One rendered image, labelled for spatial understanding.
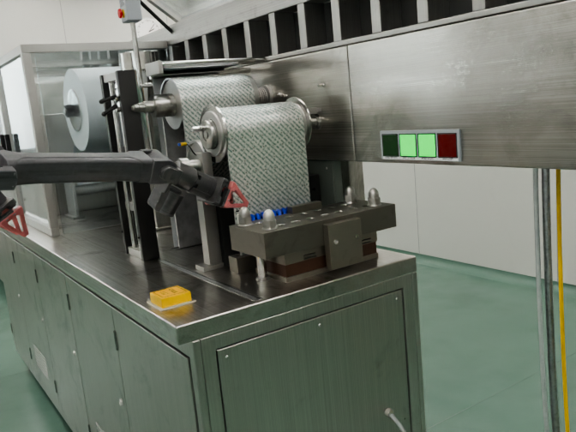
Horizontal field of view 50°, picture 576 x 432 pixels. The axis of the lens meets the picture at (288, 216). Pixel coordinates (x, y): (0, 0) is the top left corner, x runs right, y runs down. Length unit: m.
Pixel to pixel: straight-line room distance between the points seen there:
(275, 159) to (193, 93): 0.32
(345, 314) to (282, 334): 0.18
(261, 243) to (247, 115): 0.36
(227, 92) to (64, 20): 5.52
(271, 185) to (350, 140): 0.24
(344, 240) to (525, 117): 0.50
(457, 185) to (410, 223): 0.59
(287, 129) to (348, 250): 0.36
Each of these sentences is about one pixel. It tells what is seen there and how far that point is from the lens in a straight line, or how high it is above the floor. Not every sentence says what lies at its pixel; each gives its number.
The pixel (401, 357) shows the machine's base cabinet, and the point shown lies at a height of 0.65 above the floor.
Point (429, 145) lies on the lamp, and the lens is 1.44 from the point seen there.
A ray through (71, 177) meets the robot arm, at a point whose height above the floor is 1.20.
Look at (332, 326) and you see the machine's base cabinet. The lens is 1.46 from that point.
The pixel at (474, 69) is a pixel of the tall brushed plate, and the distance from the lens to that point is 1.36.
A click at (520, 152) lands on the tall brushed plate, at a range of 1.30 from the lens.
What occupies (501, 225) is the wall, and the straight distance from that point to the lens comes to 4.36.
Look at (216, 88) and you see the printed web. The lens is 1.81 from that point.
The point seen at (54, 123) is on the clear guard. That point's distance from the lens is 2.46.
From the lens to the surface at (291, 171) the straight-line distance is 1.64.
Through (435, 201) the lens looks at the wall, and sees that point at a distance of 4.71.
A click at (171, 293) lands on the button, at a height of 0.92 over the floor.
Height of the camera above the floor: 1.31
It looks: 10 degrees down
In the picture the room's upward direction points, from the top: 5 degrees counter-clockwise
